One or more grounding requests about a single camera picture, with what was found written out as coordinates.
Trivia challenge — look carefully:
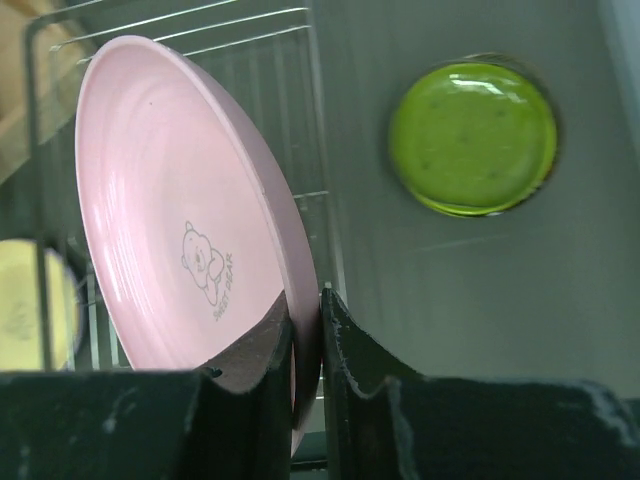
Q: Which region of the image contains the metal wire dish rack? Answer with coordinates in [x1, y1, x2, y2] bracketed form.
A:
[22, 6, 349, 371]

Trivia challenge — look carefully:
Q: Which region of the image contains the yellow plastic plate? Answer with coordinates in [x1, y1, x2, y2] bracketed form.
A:
[1, 239, 84, 371]

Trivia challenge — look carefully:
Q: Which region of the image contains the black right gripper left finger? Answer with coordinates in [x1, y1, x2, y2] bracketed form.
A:
[1, 297, 293, 479]

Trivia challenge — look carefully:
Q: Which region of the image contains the pink plastic plate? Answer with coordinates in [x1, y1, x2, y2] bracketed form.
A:
[75, 35, 321, 444]

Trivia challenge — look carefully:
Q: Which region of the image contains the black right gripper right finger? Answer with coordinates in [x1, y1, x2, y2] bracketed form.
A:
[321, 288, 639, 479]

